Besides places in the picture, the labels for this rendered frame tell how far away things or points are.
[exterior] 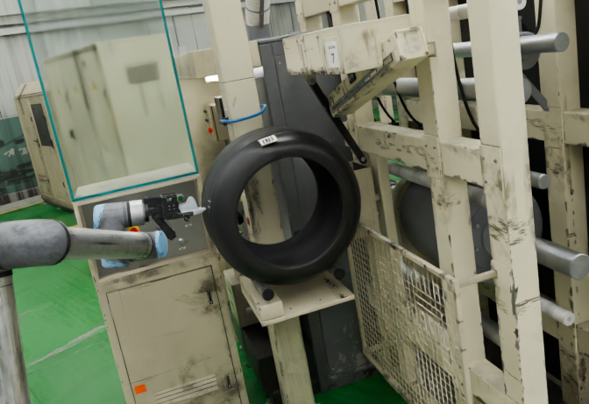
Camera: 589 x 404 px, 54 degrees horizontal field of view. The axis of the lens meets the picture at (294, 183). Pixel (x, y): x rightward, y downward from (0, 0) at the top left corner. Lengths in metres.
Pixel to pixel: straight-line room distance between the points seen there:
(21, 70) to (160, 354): 8.68
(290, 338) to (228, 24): 1.36
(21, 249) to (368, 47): 1.12
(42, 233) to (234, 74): 1.11
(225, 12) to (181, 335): 1.46
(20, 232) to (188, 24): 11.02
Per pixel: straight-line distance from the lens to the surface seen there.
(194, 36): 12.39
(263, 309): 2.13
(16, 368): 1.60
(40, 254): 1.51
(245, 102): 2.33
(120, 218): 2.03
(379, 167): 2.49
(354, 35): 1.80
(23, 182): 10.95
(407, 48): 1.76
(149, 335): 2.78
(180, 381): 2.90
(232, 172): 1.97
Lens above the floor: 1.75
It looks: 13 degrees down
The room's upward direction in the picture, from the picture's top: 10 degrees counter-clockwise
